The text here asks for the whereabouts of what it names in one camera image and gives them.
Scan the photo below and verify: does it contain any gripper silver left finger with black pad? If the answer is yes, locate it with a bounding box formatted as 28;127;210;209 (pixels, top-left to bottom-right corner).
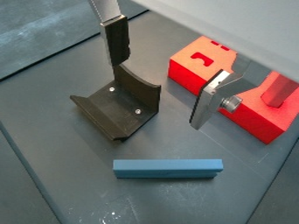
88;0;131;67

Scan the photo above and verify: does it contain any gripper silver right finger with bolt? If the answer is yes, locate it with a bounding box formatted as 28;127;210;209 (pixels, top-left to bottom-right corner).
190;56;261;130

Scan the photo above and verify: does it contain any blue double-square bar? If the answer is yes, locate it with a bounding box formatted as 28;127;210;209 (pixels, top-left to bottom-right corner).
114;159;223;179

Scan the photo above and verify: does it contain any red shape-sorting board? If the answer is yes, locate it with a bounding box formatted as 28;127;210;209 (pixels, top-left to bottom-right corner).
169;36;299;144

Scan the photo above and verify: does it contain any red octagonal peg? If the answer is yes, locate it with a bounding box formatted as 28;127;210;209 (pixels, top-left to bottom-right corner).
262;74;299;108

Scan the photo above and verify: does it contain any black curved stand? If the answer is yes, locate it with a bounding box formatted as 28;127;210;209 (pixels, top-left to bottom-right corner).
70;65;162;141

